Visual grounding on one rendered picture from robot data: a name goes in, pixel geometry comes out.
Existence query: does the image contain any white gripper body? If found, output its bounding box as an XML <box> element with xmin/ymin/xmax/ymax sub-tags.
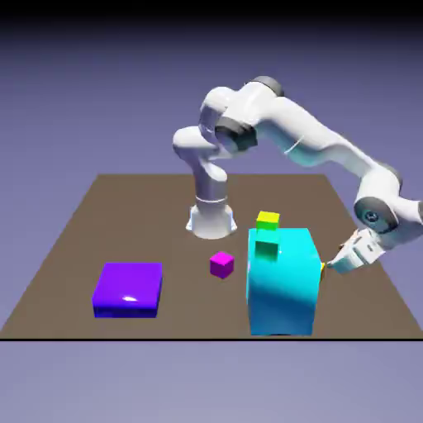
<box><xmin>326</xmin><ymin>242</ymin><xmax>365</xmax><ymax>275</ymax></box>

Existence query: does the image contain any small lime yellow cube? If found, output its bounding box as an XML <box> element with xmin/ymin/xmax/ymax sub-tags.
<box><xmin>255</xmin><ymin>211</ymin><xmax>281</xmax><ymax>232</ymax></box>

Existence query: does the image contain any small magenta cube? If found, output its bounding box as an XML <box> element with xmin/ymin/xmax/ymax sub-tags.
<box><xmin>209</xmin><ymin>250</ymin><xmax>235</xmax><ymax>279</ymax></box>

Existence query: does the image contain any large cyan box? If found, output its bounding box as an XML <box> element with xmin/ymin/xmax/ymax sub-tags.
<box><xmin>246</xmin><ymin>226</ymin><xmax>324</xmax><ymax>337</ymax></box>

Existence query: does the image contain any large purple box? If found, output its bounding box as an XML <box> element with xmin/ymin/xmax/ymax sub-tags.
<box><xmin>91</xmin><ymin>262</ymin><xmax>164</xmax><ymax>319</ymax></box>

